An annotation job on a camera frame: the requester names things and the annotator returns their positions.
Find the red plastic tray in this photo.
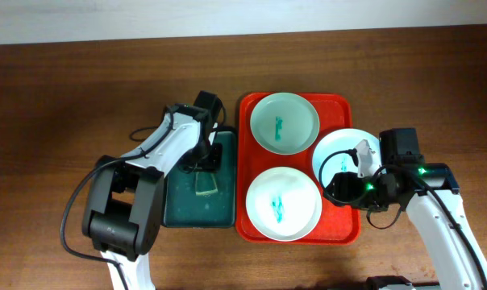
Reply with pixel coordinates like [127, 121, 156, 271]
[235, 92, 361, 246]

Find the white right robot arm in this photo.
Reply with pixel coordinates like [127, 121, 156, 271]
[312, 128, 487, 289]

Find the dark green water tray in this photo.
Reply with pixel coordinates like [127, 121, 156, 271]
[162, 126, 238, 228]

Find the light blue plate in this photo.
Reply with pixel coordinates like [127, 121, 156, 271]
[312, 129, 381, 189]

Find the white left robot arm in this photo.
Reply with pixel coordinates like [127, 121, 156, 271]
[82, 91, 225, 289]

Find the yellow green sponge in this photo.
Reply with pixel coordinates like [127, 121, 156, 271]
[194, 172, 219, 196]

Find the white plate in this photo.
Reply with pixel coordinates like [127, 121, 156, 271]
[245, 167, 323, 242]

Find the mint green plate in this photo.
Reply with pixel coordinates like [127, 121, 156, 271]
[250, 93, 320, 155]

